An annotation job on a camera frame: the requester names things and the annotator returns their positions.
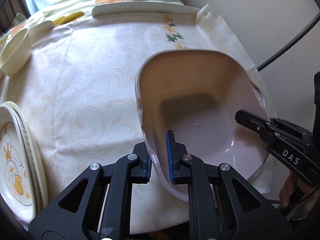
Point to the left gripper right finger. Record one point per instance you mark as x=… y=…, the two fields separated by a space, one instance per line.
x=184 y=168

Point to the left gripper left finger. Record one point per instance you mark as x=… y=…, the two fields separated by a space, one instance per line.
x=133 y=168

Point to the pink square bowl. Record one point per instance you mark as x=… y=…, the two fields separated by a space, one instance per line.
x=196 y=94

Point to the white ribbed bowl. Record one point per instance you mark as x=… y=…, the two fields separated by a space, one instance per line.
x=16 y=53

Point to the duck cartoon plate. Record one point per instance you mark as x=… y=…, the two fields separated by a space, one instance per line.
x=16 y=186

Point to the person's right hand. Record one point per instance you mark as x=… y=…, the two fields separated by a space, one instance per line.
x=292 y=183

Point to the white plate under stack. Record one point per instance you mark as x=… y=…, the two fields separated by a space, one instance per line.
x=33 y=156

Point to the cream floral tablecloth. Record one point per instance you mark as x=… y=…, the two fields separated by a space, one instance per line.
x=77 y=92

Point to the white rectangular tray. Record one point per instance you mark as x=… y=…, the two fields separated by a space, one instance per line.
x=140 y=6

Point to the floral striped quilt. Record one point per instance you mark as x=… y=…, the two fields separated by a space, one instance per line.
x=64 y=11

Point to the brown curtain left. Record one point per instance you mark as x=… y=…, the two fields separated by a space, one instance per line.
x=9 y=9

